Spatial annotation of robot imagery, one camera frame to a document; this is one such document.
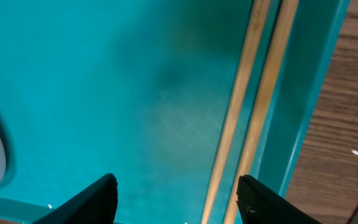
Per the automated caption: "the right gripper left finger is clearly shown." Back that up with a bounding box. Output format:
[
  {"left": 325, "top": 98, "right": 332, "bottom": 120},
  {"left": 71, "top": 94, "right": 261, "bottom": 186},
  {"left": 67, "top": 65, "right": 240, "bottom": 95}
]
[{"left": 34, "top": 173, "right": 118, "bottom": 224}]

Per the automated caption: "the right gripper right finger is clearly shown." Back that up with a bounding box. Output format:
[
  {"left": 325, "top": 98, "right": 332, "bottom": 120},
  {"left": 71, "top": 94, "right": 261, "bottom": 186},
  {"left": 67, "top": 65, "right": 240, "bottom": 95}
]
[{"left": 237, "top": 175, "right": 319, "bottom": 224}]

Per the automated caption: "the teal serving tray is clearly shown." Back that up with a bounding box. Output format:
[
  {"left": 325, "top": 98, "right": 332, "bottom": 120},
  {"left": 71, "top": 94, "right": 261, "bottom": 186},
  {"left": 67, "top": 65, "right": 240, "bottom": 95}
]
[{"left": 0, "top": 0, "right": 352, "bottom": 224}]

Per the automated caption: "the left wooden chopstick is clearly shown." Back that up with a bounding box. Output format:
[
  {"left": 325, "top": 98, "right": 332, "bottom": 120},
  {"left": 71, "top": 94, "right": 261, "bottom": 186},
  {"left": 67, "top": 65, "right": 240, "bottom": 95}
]
[{"left": 201, "top": 0, "right": 271, "bottom": 224}]

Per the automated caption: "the wooden chopstick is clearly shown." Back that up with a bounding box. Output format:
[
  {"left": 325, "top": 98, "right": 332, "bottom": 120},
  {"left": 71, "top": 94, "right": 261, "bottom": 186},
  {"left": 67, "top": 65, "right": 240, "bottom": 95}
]
[
  {"left": 223, "top": 0, "right": 299, "bottom": 224},
  {"left": 201, "top": 0, "right": 271, "bottom": 224}
]

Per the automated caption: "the right wooden chopstick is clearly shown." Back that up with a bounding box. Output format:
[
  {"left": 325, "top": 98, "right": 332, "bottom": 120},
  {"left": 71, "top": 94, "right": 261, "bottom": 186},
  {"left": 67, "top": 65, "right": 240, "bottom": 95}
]
[{"left": 223, "top": 0, "right": 299, "bottom": 224}]

